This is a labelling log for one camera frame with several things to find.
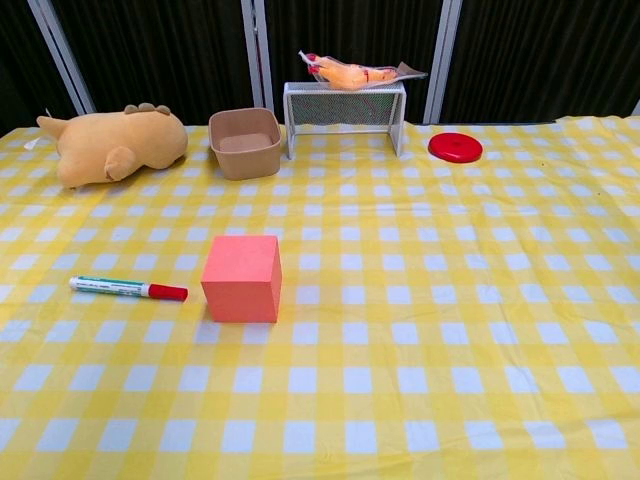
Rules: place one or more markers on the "red round disc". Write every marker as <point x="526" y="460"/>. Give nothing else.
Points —
<point x="455" y="147"/>

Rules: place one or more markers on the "black pleated curtain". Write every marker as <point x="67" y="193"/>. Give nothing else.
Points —
<point x="165" y="50"/>

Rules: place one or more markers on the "white metal mesh shelf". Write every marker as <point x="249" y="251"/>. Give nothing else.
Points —
<point x="345" y="107"/>

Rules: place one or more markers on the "brown paper box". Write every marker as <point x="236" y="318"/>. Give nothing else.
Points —
<point x="245" y="162"/>

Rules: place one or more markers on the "white frame pole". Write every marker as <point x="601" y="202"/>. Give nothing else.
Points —
<point x="252" y="50"/>
<point x="60" y="50"/>
<point x="442" y="60"/>

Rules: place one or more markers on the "red-capped white marker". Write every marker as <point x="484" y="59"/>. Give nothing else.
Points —
<point x="110" y="286"/>

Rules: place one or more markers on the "packaged orange rubber chicken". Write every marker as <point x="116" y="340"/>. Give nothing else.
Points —
<point x="345" y="75"/>

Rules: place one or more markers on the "yellow plush dinosaur toy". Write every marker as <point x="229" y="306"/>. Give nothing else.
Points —
<point x="115" y="145"/>

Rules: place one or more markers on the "yellow checkered tablecloth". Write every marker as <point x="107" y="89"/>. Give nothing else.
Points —
<point x="400" y="350"/>

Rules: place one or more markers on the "pink cube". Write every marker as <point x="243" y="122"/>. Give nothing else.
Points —
<point x="240" y="285"/>

